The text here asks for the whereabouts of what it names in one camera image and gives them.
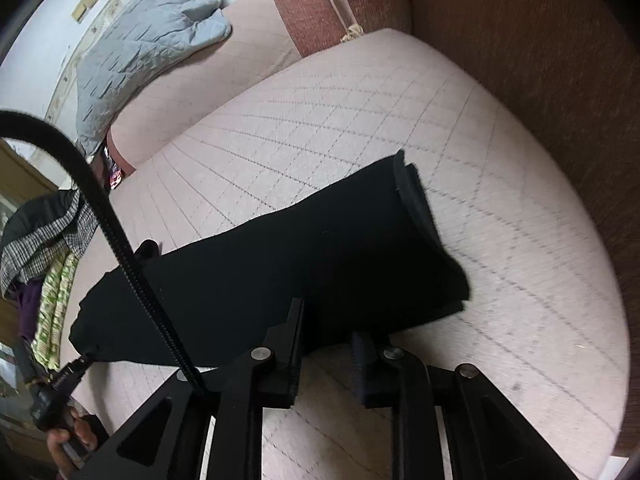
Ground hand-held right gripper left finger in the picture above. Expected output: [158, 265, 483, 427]
[75, 298, 306, 480]

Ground grey quilted blanket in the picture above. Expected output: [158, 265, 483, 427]
[75, 0, 233, 159]

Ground black pants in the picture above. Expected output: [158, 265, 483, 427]
[69, 149, 471, 368]

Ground pink quilted sofa cover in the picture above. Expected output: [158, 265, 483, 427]
[59, 27, 630, 480]

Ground red-brown cushion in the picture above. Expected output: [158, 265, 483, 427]
[270, 0, 352, 59]

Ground purple cloth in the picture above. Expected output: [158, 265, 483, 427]
[11, 278, 46, 346]

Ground black ribbed cable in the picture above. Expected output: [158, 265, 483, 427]
[0, 110, 209, 396]

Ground colourful printed cloth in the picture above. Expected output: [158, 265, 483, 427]
[99, 132, 126, 192]

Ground brown sofa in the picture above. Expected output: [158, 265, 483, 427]
[340, 0, 640, 461]

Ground wooden cabinet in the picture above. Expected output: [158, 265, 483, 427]
[0, 139, 62, 241]

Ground green patterned cloth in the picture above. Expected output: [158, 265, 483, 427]
[31, 251, 80, 368]

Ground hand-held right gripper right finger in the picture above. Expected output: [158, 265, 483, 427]
[351, 332, 577, 480]

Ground checked grey cloth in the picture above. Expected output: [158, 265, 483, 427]
[0, 191, 101, 297]

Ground beige tie cord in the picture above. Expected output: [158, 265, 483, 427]
[320, 0, 368, 46]

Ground person's left hand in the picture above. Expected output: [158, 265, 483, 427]
[46, 406, 100, 480]

